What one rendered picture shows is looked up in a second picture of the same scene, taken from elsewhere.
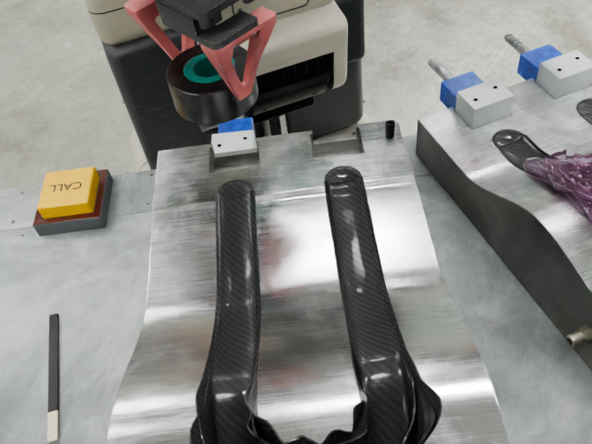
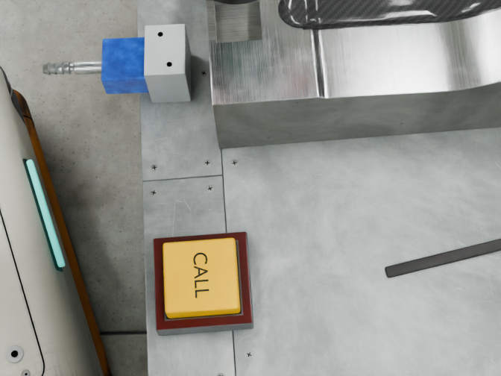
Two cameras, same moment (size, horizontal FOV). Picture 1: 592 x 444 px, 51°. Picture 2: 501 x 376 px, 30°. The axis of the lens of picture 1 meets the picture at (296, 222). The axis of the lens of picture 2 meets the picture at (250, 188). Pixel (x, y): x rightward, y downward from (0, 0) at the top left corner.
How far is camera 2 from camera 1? 0.73 m
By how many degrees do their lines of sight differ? 46
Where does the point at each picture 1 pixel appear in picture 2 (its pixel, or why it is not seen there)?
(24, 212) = (203, 365)
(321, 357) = not seen: outside the picture
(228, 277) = (412, 16)
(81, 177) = (184, 256)
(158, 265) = (399, 83)
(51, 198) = (222, 289)
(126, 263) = (310, 200)
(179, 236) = (358, 65)
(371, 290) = not seen: outside the picture
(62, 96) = not seen: outside the picture
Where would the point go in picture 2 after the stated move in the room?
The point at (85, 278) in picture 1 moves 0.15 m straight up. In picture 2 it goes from (331, 248) to (341, 185)
